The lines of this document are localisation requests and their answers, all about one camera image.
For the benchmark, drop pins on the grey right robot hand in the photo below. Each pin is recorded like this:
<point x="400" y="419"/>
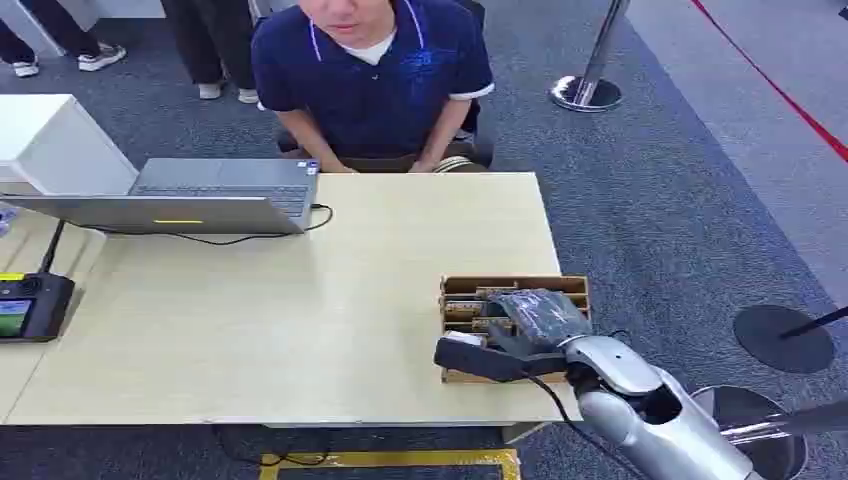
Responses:
<point x="540" y="318"/>

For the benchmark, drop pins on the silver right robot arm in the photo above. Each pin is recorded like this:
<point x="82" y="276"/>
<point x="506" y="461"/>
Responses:
<point x="656" y="417"/>

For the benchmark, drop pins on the wooden card box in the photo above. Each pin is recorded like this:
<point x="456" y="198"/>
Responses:
<point x="570" y="286"/>

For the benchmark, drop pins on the printed card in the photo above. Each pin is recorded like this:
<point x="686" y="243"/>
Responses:
<point x="491" y="324"/>
<point x="495" y="291"/>
<point x="465" y="308"/>

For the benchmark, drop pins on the black stanchion with round base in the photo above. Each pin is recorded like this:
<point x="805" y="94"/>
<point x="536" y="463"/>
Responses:
<point x="782" y="338"/>

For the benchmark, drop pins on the chrome stanchion with dark base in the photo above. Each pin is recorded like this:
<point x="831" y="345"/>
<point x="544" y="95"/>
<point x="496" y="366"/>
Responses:
<point x="768" y="424"/>

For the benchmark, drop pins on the seated person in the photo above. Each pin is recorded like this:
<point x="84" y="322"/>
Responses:
<point x="371" y="99"/>

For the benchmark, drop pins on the red barrier belt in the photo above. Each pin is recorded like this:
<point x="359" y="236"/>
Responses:
<point x="782" y="89"/>

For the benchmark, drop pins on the grey laptop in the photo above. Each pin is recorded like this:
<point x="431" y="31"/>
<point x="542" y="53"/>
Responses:
<point x="225" y="189"/>

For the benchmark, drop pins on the standing person in dark trousers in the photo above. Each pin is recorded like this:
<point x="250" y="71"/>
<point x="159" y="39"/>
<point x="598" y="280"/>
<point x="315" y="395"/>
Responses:
<point x="212" y="46"/>

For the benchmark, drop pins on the black card reader device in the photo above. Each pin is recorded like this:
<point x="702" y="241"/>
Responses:
<point x="40" y="308"/>

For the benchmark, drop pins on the white cabinet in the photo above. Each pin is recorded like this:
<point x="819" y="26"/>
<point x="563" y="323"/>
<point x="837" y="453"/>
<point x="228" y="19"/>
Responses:
<point x="46" y="142"/>

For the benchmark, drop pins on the clear plastic object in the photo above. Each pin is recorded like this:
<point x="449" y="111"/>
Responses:
<point x="5" y="220"/>

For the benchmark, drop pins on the standing person with white shoes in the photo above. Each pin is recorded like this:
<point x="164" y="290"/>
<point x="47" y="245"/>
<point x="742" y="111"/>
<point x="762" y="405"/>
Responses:
<point x="73" y="40"/>

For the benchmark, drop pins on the chrome stanchion post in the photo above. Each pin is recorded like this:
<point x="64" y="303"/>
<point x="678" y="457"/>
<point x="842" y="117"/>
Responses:
<point x="593" y="73"/>

